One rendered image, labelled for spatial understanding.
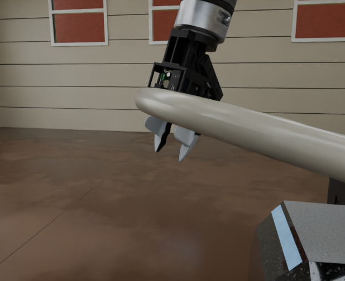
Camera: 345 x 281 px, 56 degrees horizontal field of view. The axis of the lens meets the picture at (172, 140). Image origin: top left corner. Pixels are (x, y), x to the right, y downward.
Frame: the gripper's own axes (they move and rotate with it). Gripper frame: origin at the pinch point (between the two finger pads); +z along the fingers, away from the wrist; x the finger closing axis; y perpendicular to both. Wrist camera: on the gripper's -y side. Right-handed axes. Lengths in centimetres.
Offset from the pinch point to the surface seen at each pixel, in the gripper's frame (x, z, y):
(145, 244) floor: -106, 97, -143
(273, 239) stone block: 9.4, 19.7, -44.9
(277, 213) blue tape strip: 5, 15, -55
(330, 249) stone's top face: 24.2, 13.8, -38.3
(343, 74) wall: -129, -164, -632
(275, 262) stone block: 14.1, 22.3, -35.9
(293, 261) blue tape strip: 18.6, 18.7, -32.8
